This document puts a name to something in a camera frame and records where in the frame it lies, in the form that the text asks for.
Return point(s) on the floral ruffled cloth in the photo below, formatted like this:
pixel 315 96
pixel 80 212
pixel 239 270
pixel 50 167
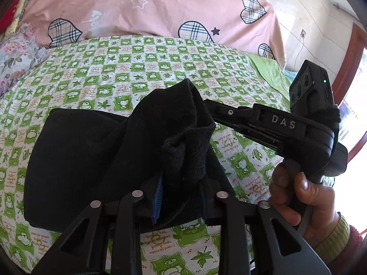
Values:
pixel 14 57

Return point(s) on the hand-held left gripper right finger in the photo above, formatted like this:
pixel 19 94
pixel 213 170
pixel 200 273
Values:
pixel 235 235

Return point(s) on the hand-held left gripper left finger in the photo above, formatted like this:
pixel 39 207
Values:
pixel 158 203

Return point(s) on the black pants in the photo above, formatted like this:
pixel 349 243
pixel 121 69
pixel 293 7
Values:
pixel 86 154

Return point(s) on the white wall socket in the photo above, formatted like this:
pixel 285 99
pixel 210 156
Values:
pixel 302 33

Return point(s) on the person's right hand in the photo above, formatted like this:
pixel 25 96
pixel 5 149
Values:
pixel 318 203

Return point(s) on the plain green cloth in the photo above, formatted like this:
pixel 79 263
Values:
pixel 272 74

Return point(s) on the pink quilt with plaid hearts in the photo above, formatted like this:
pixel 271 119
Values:
pixel 143 0

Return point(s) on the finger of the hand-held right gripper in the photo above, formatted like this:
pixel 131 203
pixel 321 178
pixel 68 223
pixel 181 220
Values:
pixel 229 113

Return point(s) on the wooden door frame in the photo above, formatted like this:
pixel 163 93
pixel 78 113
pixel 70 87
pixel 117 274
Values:
pixel 351 63

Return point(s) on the green checked bed sheet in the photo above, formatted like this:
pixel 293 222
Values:
pixel 143 63

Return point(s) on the yellow patterned cloth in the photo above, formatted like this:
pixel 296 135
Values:
pixel 15 20

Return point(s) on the person's right forearm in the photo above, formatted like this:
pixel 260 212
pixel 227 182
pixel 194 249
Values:
pixel 344 243

